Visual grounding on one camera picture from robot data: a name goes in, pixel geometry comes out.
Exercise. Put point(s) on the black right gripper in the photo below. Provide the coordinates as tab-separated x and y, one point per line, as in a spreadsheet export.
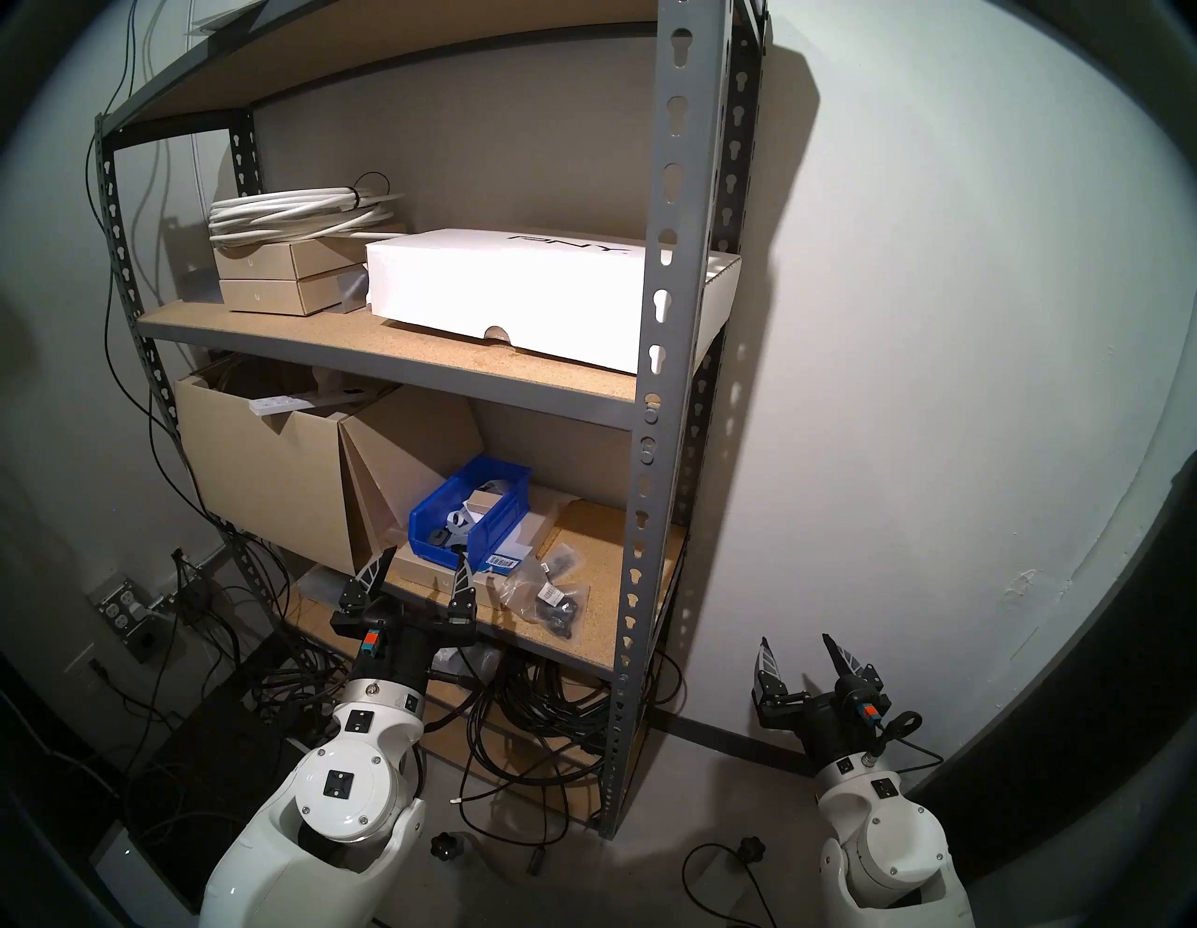
828	725

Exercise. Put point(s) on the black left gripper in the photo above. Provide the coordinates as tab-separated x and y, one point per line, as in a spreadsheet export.
402	645

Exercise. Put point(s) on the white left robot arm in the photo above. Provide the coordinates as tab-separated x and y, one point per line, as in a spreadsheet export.
346	795

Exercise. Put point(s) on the black equipment case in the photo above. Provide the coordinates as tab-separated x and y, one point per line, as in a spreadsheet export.
224	758

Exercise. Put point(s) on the grey steel rack shelf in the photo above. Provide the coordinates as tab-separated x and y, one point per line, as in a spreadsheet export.
673	187

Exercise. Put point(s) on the flat tan cardboard box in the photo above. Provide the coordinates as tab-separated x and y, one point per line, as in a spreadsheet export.
421	566

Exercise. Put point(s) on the small white plastic part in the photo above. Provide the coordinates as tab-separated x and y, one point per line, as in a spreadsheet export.
458	522

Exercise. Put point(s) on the blue packet with barcode label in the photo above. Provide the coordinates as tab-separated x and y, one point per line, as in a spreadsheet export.
502	561

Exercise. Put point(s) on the clear plastic container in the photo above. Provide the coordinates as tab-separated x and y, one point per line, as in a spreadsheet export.
323	587

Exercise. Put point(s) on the blue plastic bin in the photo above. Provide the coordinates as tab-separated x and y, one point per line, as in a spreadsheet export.
496	519

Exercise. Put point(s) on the tiny tan cardboard box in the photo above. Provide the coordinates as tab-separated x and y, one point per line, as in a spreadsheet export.
486	502

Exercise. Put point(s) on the leaning cardboard flap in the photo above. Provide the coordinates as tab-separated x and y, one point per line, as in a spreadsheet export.
411	440

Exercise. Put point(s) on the large open cardboard box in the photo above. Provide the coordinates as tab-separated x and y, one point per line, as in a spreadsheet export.
252	468

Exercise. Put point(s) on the white power strip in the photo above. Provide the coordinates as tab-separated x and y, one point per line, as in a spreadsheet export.
281	405

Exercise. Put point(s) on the black star knob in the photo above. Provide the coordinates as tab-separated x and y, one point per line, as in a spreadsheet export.
447	847

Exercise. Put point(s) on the large white PNY box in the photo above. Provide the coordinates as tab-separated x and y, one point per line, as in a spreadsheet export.
505	290

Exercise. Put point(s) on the small tan cardboard box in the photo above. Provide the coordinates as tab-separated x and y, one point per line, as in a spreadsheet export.
252	262
262	297

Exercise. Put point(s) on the white device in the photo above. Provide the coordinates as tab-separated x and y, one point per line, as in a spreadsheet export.
126	865

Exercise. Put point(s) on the grey wall outlet box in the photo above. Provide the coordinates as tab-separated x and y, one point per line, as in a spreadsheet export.
122	613

